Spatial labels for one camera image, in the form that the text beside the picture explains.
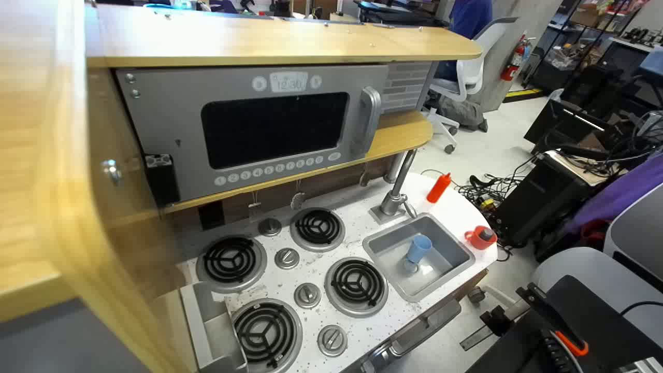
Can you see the toy kitchen sink playset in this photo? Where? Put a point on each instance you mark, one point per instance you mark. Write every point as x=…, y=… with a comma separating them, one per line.
x=451, y=210

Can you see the blue plastic cup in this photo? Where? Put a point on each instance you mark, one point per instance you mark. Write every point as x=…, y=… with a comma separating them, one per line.
x=418, y=249

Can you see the black metal shelf rack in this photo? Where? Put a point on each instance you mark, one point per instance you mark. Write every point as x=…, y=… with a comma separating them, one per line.
x=573, y=42

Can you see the silver round bolt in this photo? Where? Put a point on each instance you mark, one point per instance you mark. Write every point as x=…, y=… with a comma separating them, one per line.
x=111, y=170

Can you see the person in blue shirt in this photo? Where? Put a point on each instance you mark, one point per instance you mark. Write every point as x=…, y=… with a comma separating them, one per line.
x=471, y=15

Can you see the purple cloth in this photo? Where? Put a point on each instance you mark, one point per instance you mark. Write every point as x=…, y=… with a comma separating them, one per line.
x=618, y=197

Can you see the grey toy microwave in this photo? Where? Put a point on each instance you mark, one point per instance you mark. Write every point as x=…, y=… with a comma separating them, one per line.
x=179, y=105

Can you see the black coil stove burner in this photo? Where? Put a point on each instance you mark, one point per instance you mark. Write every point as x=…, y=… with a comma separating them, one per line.
x=266, y=334
x=317, y=228
x=357, y=284
x=231, y=263

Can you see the wooden toy kitchen frame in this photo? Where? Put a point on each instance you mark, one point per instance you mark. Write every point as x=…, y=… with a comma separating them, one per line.
x=240, y=39

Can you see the black equipment box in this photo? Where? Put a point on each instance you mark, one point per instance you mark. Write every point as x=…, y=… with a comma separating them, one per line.
x=540, y=204

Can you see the grey toy faucet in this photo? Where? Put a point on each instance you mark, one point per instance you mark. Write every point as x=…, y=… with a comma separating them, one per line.
x=395, y=189

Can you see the orange cup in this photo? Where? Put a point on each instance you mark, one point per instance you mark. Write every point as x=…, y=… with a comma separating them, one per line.
x=479, y=237

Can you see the red fire extinguisher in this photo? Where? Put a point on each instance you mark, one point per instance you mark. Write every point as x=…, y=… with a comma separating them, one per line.
x=515, y=59

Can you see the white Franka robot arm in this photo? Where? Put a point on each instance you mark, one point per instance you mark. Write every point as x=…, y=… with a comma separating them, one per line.
x=586, y=270

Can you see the grey round stove knob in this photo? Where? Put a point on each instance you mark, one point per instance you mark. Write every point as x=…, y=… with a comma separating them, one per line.
x=306, y=296
x=287, y=258
x=332, y=341
x=270, y=226

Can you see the grey toy sink basin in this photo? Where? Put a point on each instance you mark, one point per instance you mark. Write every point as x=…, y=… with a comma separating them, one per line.
x=447, y=267

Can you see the black monitor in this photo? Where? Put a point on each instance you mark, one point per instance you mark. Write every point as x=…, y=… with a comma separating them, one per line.
x=573, y=117

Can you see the white office chair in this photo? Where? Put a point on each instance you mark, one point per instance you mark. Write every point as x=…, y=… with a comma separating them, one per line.
x=476, y=69

